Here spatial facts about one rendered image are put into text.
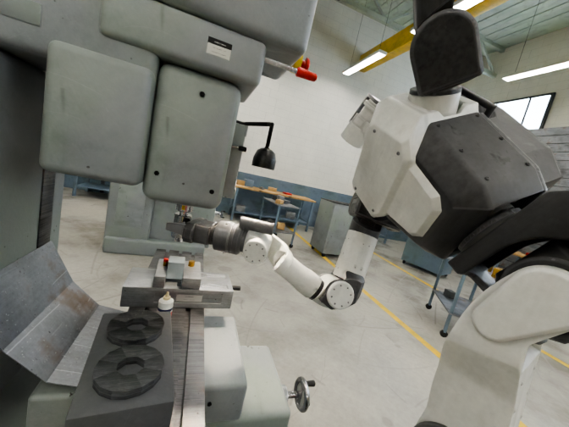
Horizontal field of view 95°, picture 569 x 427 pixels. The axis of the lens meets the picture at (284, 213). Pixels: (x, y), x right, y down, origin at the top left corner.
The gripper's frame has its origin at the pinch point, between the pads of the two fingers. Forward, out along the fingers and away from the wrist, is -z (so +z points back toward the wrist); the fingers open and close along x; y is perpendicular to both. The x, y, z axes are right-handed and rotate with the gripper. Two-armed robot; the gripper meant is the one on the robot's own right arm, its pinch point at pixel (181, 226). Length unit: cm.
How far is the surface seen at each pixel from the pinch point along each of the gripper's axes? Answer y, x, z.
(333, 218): 44, -428, 105
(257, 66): -43.8, 7.1, 15.2
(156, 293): 25.5, -5.6, -7.3
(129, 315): 10.6, 28.4, 5.3
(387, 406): 125, -99, 125
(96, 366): 10.6, 40.3, 8.7
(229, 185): -14.2, -2.2, 11.2
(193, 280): 20.3, -9.5, 2.8
